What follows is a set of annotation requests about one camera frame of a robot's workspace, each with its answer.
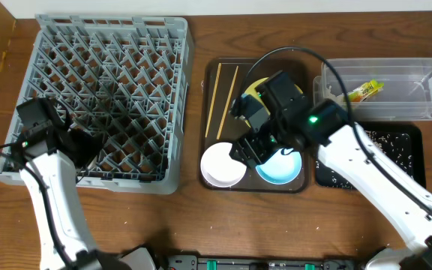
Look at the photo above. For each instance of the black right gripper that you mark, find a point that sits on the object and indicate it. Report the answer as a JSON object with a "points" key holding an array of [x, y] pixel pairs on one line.
{"points": [[251, 146]]}

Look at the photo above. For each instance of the light blue bowl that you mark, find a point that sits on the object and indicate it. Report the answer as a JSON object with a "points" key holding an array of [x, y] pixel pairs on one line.
{"points": [[282, 167]]}

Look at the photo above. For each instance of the wooden chopstick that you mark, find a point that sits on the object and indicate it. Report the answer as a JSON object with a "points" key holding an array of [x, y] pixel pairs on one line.
{"points": [[228, 99], [215, 89]]}

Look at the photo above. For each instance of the green orange snack wrapper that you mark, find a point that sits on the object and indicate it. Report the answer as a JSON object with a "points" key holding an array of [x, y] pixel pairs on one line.
{"points": [[365, 91]]}

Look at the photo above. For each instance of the pile of rice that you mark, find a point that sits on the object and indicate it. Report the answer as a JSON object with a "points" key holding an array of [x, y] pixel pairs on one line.
{"points": [[396, 146]]}

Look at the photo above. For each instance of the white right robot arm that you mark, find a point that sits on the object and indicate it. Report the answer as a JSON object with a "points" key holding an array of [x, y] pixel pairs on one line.
{"points": [[344, 146]]}

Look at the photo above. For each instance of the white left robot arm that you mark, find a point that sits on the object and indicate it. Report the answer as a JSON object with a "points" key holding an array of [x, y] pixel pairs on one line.
{"points": [[50, 153]]}

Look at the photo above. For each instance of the grey dishwasher rack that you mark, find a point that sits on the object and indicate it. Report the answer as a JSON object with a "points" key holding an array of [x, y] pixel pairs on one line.
{"points": [[124, 80]]}

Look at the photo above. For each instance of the clear plastic waste bin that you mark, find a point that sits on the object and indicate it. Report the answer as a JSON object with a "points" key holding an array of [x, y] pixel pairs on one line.
{"points": [[406, 95]]}

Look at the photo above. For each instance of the black waste tray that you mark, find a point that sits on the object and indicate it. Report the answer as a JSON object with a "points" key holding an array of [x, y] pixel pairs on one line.
{"points": [[417, 144]]}

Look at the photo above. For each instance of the pink small bowl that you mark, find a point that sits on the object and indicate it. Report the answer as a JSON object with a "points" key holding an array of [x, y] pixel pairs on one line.
{"points": [[218, 168]]}

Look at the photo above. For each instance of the dark brown serving tray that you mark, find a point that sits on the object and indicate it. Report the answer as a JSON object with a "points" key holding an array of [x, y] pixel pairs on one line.
{"points": [[233, 128]]}

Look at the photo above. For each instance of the black equipment rail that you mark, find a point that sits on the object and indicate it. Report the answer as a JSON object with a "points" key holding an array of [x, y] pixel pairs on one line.
{"points": [[257, 263]]}

